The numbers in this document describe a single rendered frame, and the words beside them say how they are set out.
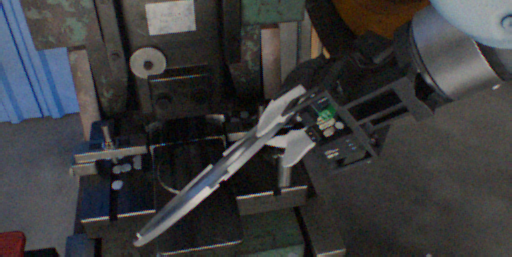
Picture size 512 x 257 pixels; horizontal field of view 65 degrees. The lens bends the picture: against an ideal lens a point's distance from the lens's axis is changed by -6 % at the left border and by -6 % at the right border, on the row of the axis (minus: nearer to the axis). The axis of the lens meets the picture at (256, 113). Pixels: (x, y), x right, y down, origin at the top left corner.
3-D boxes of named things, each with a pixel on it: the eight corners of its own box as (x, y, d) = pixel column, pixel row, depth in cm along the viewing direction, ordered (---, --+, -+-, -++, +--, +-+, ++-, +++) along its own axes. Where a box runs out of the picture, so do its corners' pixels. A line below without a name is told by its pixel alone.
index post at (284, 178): (291, 185, 85) (294, 151, 79) (276, 187, 84) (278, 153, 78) (287, 175, 87) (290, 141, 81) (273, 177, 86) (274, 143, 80)
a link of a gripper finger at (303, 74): (263, 88, 43) (330, 51, 37) (269, 80, 44) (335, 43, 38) (291, 123, 44) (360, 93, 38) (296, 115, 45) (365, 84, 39)
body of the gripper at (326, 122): (272, 115, 36) (392, 50, 28) (308, 65, 42) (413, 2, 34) (326, 179, 37) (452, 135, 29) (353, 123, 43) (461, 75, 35)
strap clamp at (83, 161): (150, 166, 89) (142, 129, 82) (71, 177, 86) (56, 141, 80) (149, 147, 93) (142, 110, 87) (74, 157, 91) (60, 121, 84)
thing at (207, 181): (154, 219, 69) (151, 216, 69) (284, 105, 72) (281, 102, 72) (113, 277, 41) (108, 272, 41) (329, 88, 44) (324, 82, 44)
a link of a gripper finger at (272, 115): (221, 139, 43) (285, 108, 37) (248, 107, 47) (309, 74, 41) (240, 161, 44) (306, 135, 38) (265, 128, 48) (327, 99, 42)
